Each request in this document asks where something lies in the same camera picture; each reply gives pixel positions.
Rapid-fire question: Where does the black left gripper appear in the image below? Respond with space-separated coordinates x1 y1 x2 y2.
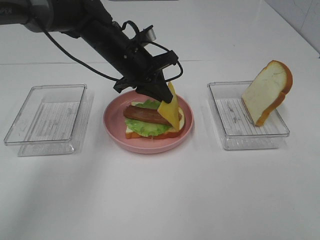
112 42 178 103

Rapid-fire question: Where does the yellow cheese slice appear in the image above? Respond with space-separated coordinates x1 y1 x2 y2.
157 82 180 131

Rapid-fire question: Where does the long bacon strip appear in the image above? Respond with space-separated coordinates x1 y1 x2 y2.
123 105 172 126

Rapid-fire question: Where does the green lettuce leaf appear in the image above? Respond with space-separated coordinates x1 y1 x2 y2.
124 99 174 138

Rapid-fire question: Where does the bread slice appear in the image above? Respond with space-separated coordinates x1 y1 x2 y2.
124 101 186 140
241 60 293 127

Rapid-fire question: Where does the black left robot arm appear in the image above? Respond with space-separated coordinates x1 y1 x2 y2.
0 0 179 103

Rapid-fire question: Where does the pink round plate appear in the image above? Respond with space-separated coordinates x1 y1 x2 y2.
103 90 194 154

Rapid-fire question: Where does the clear right plastic tray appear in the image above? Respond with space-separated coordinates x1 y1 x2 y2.
207 81 290 150

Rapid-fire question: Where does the clear plastic tray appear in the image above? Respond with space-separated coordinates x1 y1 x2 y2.
4 84 93 157
207 81 290 150

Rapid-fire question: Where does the clear left plastic tray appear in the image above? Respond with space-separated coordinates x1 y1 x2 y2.
4 84 93 157

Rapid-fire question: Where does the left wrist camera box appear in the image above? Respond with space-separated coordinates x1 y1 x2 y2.
139 25 157 42

